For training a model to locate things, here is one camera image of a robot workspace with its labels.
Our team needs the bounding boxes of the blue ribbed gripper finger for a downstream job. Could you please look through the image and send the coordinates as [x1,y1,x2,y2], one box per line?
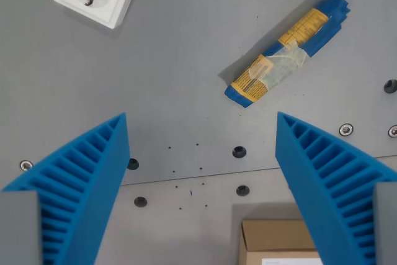
[275,111,397,265]
[0,112,130,265]

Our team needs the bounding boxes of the brown cardboard box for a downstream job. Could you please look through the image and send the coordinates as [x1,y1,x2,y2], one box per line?
[238,219,324,265]

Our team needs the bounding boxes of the blue yellow taped packet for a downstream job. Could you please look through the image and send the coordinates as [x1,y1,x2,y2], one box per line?
[224,0,351,109]

